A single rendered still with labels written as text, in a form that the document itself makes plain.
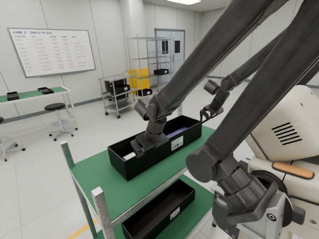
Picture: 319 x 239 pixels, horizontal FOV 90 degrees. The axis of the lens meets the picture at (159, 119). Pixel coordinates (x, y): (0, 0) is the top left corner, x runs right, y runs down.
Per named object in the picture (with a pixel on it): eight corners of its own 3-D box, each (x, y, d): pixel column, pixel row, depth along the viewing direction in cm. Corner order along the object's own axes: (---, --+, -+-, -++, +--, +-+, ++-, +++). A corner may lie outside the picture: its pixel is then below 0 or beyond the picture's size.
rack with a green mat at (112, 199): (100, 263, 124) (57, 142, 80) (179, 195, 179) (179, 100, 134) (134, 335, 92) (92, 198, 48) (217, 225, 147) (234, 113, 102)
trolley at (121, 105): (104, 115, 414) (96, 75, 374) (128, 105, 482) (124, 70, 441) (119, 119, 386) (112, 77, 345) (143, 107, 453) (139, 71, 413)
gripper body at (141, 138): (135, 139, 59) (137, 125, 54) (155, 129, 65) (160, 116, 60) (145, 152, 57) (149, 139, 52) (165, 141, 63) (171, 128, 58)
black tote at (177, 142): (127, 181, 74) (124, 161, 69) (110, 164, 86) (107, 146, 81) (201, 136, 108) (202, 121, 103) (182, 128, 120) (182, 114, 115)
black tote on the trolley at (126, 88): (118, 93, 385) (117, 87, 379) (110, 92, 401) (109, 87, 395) (130, 90, 415) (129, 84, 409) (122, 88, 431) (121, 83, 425)
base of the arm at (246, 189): (259, 221, 29) (279, 184, 36) (228, 181, 31) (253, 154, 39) (227, 225, 35) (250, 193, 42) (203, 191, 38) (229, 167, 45)
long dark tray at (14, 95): (7, 95, 320) (6, 92, 318) (17, 93, 330) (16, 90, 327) (8, 101, 277) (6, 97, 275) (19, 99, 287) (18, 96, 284)
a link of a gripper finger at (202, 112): (194, 120, 89) (201, 107, 83) (201, 116, 94) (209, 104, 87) (203, 128, 86) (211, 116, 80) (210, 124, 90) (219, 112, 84)
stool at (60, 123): (44, 138, 315) (32, 108, 289) (68, 127, 358) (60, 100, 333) (60, 143, 294) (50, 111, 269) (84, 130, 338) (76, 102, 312)
